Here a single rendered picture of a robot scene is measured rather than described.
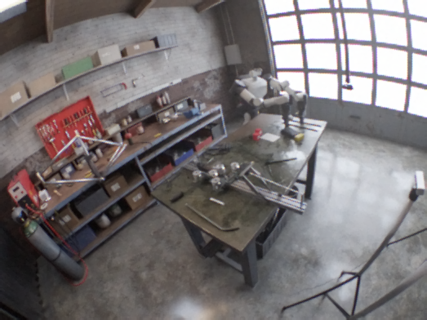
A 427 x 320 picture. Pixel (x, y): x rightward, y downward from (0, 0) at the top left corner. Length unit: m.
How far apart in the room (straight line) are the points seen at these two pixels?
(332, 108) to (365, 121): 0.69
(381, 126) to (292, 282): 3.11
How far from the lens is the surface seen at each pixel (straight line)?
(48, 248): 2.26
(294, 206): 0.98
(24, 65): 2.96
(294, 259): 1.83
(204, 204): 1.08
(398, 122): 3.94
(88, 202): 2.34
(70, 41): 3.01
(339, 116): 3.91
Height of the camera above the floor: 1.62
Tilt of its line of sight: 31 degrees down
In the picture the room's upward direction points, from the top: 14 degrees counter-clockwise
